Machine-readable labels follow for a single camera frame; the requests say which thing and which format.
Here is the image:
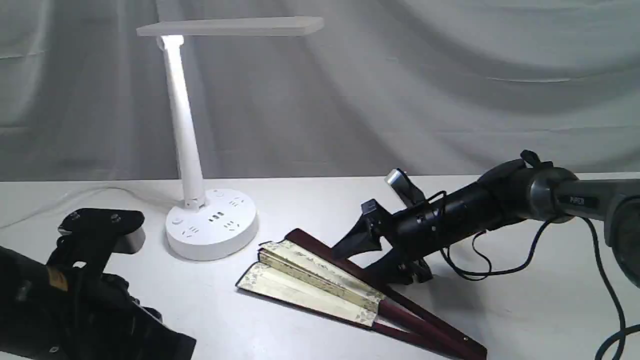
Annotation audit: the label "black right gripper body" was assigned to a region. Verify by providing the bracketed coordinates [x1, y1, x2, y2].
[359, 182, 493, 261]

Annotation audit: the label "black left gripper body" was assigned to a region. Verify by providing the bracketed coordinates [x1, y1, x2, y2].
[1, 247, 166, 360]

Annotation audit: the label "folding paper fan maroon ribs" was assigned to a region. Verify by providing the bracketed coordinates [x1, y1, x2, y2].
[235, 228, 489, 360]

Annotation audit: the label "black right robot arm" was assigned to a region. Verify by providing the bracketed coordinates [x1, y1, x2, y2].
[331, 150, 640, 286]

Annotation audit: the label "white desk lamp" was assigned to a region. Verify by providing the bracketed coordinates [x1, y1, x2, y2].
[135, 16, 325, 262]

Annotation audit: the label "grey backdrop cloth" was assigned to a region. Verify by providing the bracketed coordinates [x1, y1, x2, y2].
[1, 0, 640, 182]

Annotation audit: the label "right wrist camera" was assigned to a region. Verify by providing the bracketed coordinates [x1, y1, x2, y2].
[384, 168, 426, 208]

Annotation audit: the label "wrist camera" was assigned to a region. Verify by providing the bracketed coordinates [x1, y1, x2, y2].
[46, 208, 146, 275]
[384, 168, 426, 208]

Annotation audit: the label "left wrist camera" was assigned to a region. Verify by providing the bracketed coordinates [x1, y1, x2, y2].
[46, 208, 146, 275]

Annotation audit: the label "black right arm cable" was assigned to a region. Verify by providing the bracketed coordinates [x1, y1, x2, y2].
[422, 190, 640, 360]

